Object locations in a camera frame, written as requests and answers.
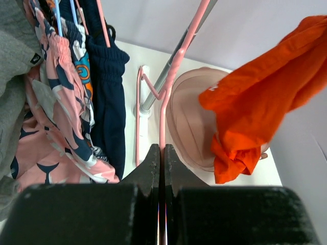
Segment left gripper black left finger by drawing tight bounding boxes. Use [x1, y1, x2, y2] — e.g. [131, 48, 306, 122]
[121, 144, 160, 244]

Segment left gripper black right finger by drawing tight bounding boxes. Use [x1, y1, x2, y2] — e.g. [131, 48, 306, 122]
[165, 144, 208, 244]

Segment pink whale print shorts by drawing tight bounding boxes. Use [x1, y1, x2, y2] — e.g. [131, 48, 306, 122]
[11, 1, 119, 189]

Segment pink hanger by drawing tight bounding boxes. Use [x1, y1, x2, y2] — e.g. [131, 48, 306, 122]
[76, 1, 111, 47]
[134, 0, 213, 168]

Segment navy blue shorts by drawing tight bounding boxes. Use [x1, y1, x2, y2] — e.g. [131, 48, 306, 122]
[60, 0, 130, 180]

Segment orange blue patterned shorts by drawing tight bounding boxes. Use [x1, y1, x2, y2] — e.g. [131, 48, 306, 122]
[46, 1, 108, 162]

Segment grey shorts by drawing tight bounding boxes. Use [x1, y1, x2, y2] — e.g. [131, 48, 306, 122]
[1, 1, 43, 221]

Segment light blue hanger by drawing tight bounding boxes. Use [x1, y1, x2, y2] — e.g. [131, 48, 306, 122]
[69, 0, 78, 24]
[54, 0, 63, 37]

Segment translucent pink plastic basin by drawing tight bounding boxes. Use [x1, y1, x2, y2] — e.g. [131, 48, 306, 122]
[165, 67, 271, 172]

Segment white and metal clothes rack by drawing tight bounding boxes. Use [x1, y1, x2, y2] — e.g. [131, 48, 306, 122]
[133, 0, 218, 143]

